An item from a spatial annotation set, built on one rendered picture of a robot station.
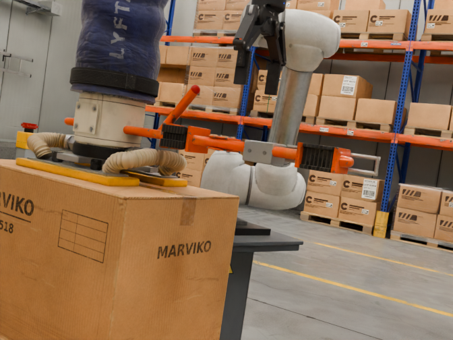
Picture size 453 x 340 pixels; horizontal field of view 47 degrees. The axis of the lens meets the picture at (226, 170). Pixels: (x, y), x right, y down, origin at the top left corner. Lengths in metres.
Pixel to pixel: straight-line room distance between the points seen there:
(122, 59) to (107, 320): 0.60
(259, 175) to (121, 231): 0.97
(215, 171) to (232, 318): 0.57
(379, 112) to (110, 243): 7.56
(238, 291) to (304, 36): 0.97
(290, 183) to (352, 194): 6.57
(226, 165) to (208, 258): 0.71
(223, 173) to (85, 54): 0.80
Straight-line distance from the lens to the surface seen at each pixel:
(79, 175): 1.24
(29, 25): 12.88
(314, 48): 1.69
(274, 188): 1.92
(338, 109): 8.62
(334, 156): 0.99
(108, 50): 1.29
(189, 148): 1.17
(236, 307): 2.05
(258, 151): 1.07
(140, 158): 1.19
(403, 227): 8.24
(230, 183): 1.92
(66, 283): 1.18
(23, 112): 12.80
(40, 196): 1.24
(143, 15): 1.32
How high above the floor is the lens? 1.07
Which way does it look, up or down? 3 degrees down
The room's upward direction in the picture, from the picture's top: 8 degrees clockwise
